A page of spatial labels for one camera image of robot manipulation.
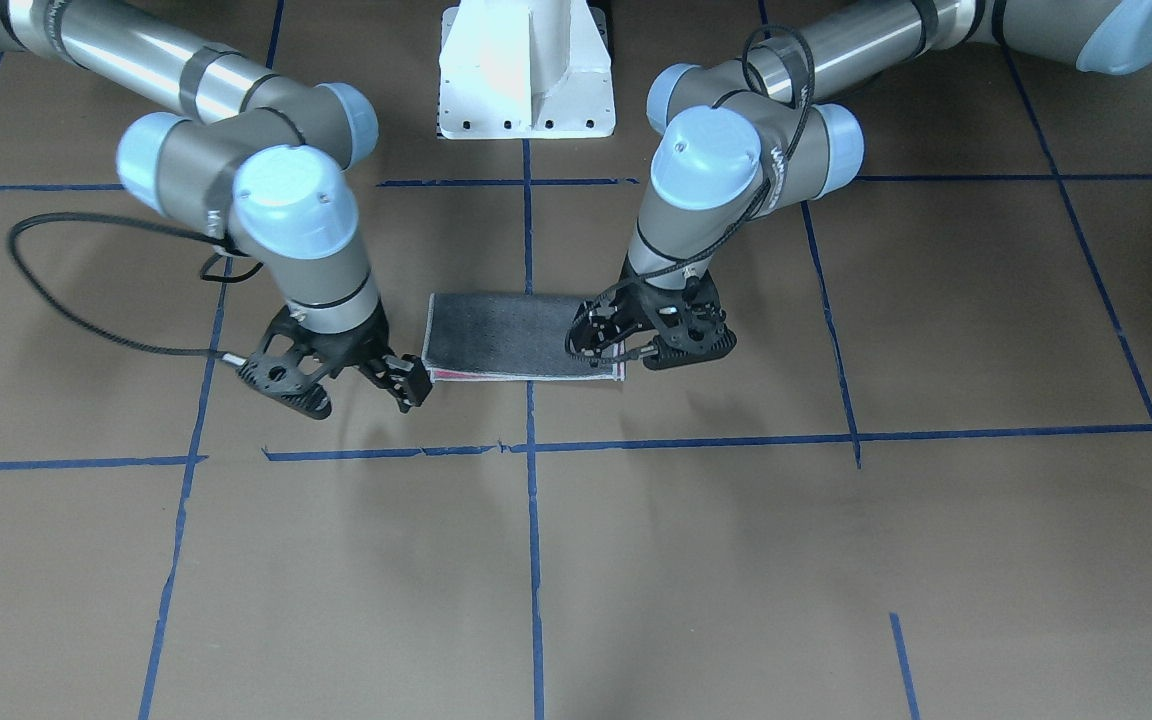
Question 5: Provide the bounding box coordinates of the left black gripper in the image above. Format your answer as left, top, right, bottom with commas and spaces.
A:
564, 263, 727, 366

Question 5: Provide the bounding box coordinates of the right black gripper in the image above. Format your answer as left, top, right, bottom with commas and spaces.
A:
282, 306, 433, 414

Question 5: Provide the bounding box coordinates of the pink and grey towel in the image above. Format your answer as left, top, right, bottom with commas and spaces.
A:
422, 293, 626, 382

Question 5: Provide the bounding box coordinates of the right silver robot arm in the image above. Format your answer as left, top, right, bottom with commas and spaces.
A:
0, 1, 433, 419

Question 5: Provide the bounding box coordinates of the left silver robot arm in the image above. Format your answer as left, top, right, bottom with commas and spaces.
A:
566, 1, 1152, 370

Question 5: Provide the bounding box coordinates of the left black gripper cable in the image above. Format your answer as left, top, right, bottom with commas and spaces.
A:
586, 24, 817, 311

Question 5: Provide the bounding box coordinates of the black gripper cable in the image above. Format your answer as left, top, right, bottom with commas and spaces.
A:
586, 24, 817, 311
7, 211, 265, 363

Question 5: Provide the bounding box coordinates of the white pedestal column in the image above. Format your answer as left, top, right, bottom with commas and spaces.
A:
435, 1, 617, 141

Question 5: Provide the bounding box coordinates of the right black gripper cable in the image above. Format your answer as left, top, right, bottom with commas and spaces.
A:
7, 211, 265, 363

